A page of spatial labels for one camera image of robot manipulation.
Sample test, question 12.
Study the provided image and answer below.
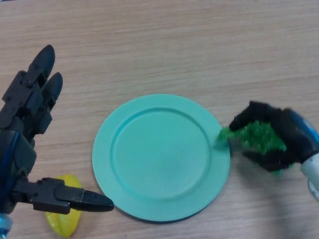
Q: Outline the yellow starfruit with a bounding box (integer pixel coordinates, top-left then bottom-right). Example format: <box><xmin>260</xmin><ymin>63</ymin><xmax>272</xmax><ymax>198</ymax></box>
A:
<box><xmin>44</xmin><ymin>174</ymin><xmax>83</xmax><ymax>239</ymax></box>

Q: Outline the green grape bunch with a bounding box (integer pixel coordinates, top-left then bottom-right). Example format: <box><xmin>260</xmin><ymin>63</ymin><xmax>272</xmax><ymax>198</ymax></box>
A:
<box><xmin>215</xmin><ymin>120</ymin><xmax>287</xmax><ymax>176</ymax></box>

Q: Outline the teal round plate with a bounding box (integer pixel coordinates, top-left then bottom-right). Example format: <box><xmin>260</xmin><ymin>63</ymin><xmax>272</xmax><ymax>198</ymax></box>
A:
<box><xmin>92</xmin><ymin>94</ymin><xmax>231</xmax><ymax>223</ymax></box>

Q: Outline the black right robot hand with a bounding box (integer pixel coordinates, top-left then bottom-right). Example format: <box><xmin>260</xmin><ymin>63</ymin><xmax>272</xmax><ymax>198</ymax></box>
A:
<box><xmin>228</xmin><ymin>100</ymin><xmax>319</xmax><ymax>172</ymax></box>

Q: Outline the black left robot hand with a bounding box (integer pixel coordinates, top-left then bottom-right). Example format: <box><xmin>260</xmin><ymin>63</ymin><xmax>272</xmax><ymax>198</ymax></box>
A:
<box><xmin>0</xmin><ymin>44</ymin><xmax>115</xmax><ymax>215</ymax></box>

